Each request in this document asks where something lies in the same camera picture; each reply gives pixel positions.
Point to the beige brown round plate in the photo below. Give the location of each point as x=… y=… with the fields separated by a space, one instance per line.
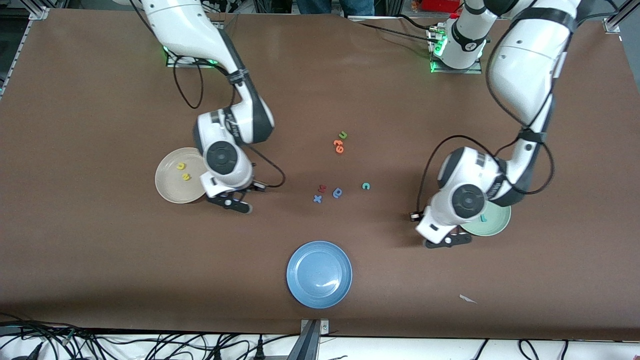
x=170 y=185

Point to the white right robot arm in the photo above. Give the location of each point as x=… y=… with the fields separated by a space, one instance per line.
x=190 y=30

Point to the small metal bracket plate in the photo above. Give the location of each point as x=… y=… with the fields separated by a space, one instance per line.
x=324 y=327

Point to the aluminium extrusion post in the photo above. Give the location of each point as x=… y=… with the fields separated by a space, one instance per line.
x=307 y=345

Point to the blue foam letter a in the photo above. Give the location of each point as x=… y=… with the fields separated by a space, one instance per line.
x=337 y=193

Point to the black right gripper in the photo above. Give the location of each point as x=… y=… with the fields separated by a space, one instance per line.
x=255 y=186

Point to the white paper scrap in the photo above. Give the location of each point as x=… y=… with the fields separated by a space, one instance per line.
x=467 y=299

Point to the black power plug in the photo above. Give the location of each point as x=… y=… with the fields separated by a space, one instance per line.
x=259 y=349
x=216 y=353

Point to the aluminium frame rail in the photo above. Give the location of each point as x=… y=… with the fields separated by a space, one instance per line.
x=37 y=13
x=611 y=24

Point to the blue round plate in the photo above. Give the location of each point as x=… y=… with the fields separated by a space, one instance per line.
x=319 y=274

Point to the red box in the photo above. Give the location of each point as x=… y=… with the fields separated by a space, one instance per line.
x=440 y=5

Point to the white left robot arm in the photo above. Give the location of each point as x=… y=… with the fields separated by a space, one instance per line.
x=525 y=60

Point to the pale green round plate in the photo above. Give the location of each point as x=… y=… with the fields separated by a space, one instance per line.
x=495 y=225

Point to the person legs in jeans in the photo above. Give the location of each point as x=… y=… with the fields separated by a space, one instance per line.
x=335 y=6

